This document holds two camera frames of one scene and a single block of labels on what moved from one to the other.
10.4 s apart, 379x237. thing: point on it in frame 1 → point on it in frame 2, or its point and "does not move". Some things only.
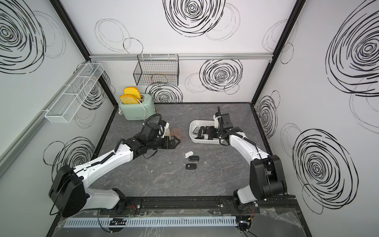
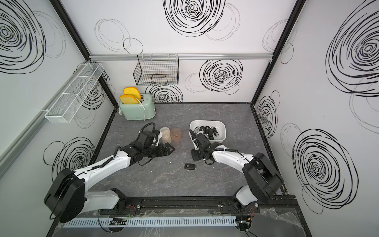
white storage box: x=195 y=123 does not move
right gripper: x=210 y=133 → x=195 y=157
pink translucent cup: x=177 y=132 does not move
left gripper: x=167 y=145 → x=162 y=152
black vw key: x=191 y=166 does not move
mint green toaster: x=145 y=110 does not move
